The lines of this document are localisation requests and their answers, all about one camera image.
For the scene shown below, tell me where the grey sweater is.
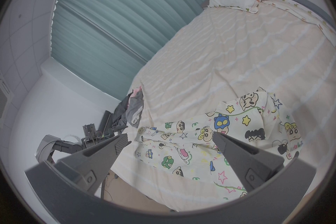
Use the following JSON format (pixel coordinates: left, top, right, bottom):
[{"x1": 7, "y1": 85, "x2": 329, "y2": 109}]
[{"x1": 125, "y1": 92, "x2": 144, "y2": 128}]

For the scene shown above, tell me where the bed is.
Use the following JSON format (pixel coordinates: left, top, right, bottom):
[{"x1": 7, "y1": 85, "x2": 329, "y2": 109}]
[{"x1": 110, "y1": 0, "x2": 336, "y2": 213}]

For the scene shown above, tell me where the black cable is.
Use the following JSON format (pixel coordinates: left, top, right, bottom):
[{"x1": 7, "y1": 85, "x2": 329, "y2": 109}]
[{"x1": 100, "y1": 172, "x2": 120, "y2": 201}]

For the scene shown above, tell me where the ceiling air conditioner vent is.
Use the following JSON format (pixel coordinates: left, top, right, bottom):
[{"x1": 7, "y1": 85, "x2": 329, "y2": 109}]
[{"x1": 0, "y1": 73, "x2": 14, "y2": 124}]

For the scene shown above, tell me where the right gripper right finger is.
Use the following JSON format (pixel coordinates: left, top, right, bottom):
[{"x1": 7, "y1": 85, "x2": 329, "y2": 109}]
[{"x1": 213, "y1": 132, "x2": 285, "y2": 192}]

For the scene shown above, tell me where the white printed pyjama top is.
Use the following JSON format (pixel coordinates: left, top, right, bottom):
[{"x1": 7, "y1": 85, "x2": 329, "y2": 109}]
[{"x1": 134, "y1": 86, "x2": 302, "y2": 198}]

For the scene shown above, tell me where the black garment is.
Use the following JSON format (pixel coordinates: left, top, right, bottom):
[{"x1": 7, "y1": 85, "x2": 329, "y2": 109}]
[{"x1": 113, "y1": 94, "x2": 132, "y2": 124}]

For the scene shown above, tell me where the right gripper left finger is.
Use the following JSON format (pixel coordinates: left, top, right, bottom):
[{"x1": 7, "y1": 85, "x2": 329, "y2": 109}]
[{"x1": 56, "y1": 133, "x2": 132, "y2": 196}]

